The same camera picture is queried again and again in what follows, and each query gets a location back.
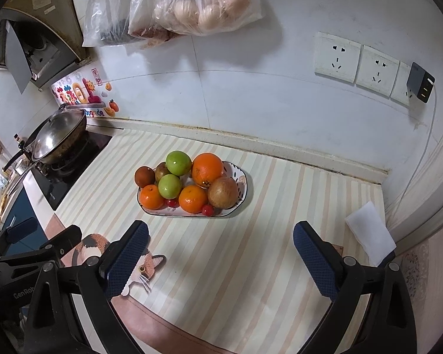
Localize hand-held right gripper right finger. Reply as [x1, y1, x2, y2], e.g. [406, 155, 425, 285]
[293, 221, 418, 354]

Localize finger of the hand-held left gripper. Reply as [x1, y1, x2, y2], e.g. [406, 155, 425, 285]
[0, 224, 82, 277]
[0, 217, 38, 258]

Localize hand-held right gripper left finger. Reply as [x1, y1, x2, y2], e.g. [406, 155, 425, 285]
[24, 220, 150, 354]

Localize small orange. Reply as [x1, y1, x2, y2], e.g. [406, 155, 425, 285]
[178, 185, 209, 214]
[139, 184, 165, 209]

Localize green round fruit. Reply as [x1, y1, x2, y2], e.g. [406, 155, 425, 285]
[158, 174, 182, 199]
[166, 150, 192, 176]

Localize dark brown round fruit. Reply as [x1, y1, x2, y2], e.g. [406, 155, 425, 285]
[135, 166, 156, 188]
[154, 162, 170, 183]

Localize floral ceramic plate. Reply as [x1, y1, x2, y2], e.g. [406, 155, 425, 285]
[137, 160, 249, 218]

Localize blue cabinet door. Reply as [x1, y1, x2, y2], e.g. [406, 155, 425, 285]
[0, 186, 47, 251]

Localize black glass cooktop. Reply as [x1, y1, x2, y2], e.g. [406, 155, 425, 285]
[31, 133, 113, 211]

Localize white folded cloth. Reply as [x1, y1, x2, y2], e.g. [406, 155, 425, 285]
[345, 201, 397, 266]

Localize striped table mat cat print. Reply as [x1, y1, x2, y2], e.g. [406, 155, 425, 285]
[44, 129, 386, 354]

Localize black wok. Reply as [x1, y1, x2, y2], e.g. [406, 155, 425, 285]
[2, 125, 89, 172]

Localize steel wok lid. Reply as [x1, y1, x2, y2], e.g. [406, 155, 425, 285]
[30, 109, 87, 163]

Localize brownish red apple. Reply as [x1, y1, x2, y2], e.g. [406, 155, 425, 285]
[207, 176, 239, 209]

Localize large orange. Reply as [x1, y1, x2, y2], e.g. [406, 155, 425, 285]
[191, 153, 224, 188]

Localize dark grey charger plug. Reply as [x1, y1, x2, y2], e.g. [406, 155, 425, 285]
[406, 63, 435, 104]

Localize steel range hood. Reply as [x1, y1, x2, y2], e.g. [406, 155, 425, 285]
[0, 0, 91, 93]

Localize clear plastic bag dark contents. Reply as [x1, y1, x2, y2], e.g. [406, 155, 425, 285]
[82, 0, 141, 47]

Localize clear plastic bag red contents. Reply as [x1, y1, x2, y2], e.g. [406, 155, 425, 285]
[128, 0, 181, 41]

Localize clear plastic bag of eggs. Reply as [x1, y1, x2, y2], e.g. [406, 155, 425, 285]
[153, 0, 263, 37]

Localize colourful wall sticker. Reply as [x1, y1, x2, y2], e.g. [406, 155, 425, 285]
[51, 67, 119, 119]

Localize white charger cable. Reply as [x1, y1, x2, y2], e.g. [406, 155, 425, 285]
[386, 77, 438, 222]

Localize white wall socket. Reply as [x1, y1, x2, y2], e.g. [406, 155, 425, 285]
[355, 45, 400, 98]
[390, 61, 416, 109]
[314, 31, 362, 84]

